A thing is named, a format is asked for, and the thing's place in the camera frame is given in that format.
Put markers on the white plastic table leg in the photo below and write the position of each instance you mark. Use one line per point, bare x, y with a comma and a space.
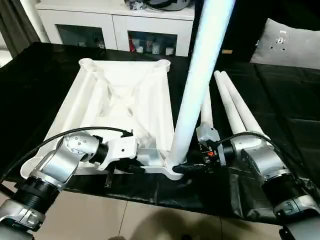
232, 110
200, 75
207, 110
250, 120

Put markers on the white plastic table top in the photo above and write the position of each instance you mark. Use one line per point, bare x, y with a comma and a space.
120, 100

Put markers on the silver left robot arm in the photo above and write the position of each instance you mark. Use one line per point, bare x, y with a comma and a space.
62, 160

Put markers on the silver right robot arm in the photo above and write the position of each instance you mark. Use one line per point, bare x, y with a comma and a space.
270, 162

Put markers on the black quilted mat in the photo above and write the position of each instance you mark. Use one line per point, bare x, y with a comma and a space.
287, 100

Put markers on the black cabinet with gold label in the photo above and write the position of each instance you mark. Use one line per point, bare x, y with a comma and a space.
240, 25

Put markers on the grey cushion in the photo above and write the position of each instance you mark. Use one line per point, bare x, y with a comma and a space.
287, 42

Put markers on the white sideboard with glass doors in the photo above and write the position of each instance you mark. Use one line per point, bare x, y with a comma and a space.
112, 22

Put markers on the grey helmet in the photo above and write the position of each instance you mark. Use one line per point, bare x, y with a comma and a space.
167, 3

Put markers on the grey curtain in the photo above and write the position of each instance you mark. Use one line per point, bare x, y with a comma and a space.
17, 22

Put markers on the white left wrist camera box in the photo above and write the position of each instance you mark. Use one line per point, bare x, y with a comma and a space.
120, 147

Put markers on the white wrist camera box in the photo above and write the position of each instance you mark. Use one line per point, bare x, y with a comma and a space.
120, 147
210, 132

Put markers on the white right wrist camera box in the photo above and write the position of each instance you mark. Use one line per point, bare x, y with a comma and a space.
210, 132

